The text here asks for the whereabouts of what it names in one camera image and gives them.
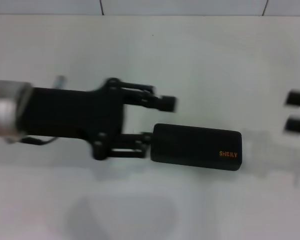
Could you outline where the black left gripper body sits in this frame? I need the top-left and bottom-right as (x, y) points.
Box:
(22, 77), (127, 151)

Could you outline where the black glasses case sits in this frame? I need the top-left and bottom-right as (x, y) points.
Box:
(149, 122), (243, 172)

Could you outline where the grey cable with angled plug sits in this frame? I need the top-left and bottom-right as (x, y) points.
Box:
(6, 134), (59, 146)

